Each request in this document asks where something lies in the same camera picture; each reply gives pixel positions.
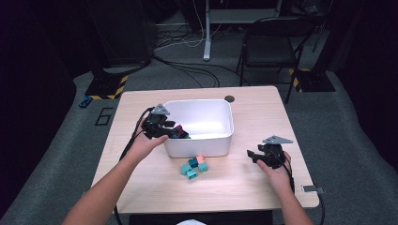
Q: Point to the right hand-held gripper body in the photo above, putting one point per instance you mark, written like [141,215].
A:
[272,154]

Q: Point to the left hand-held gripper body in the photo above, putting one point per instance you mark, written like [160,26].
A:
[155,126]

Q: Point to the maroon toy block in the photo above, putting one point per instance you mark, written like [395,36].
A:
[179,128]

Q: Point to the dark teal toy block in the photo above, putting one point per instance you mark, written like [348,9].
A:
[193,162]

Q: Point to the white plastic bin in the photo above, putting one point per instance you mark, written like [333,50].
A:
[206,118]

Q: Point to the salmon toy block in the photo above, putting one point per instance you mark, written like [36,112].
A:
[200,159]

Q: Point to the person's right hand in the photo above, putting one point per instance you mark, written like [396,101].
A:
[280,178]

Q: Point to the person's left hand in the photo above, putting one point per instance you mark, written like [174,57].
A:
[142,148]

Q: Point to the grey metal table clamp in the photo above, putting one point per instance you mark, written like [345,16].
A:
[309,188]
[82,194]

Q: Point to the dark round table grommet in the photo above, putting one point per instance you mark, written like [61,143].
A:
[229,99]

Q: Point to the black yellow striped stand base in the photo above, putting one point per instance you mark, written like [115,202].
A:
[313,82]
[104,86]

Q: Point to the small blue object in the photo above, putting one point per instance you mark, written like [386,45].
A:
[85,101]

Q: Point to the person's white clothing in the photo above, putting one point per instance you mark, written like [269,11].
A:
[191,222]

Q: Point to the dark cabinet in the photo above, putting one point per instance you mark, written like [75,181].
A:
[125,31]

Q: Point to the black folding chair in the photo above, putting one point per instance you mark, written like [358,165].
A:
[269,47]

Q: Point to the dark curtain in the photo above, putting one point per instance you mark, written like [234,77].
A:
[369,78]
[31,93]

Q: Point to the grey metal desk frame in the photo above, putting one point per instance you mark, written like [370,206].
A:
[207,31]

